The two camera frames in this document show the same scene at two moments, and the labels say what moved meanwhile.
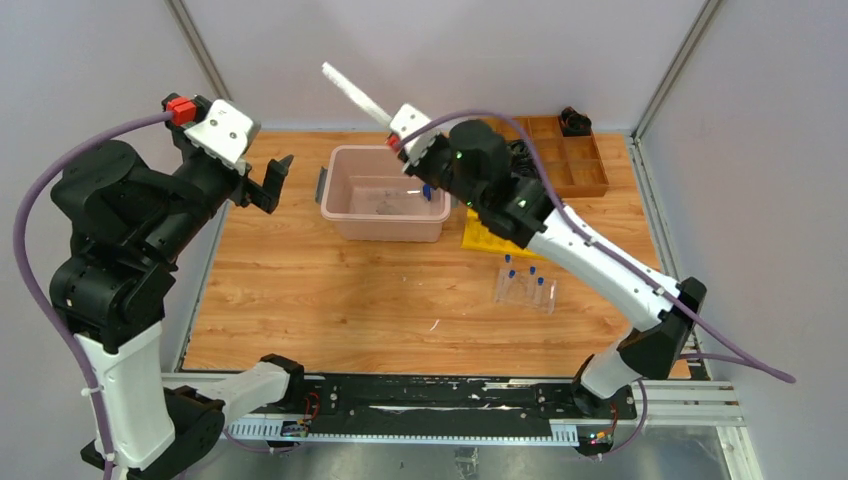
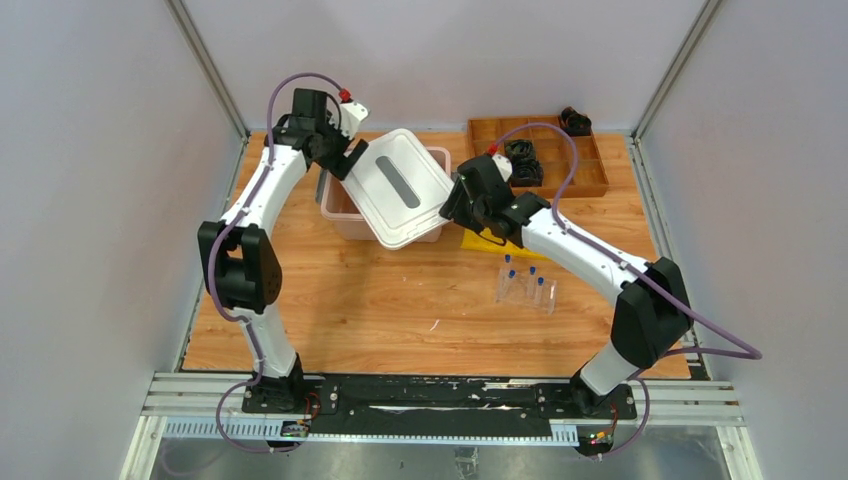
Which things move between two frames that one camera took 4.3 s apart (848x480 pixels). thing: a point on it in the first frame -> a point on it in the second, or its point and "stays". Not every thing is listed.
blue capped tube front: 539,293 stays
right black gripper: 419,170 -> 453,208
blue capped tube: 531,286 stays
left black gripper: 248,189 -> 342,155
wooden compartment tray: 572,163 stays
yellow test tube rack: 478,237 stays
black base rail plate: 444,406 stays
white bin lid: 356,94 -> 399,187
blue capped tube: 511,276 stays
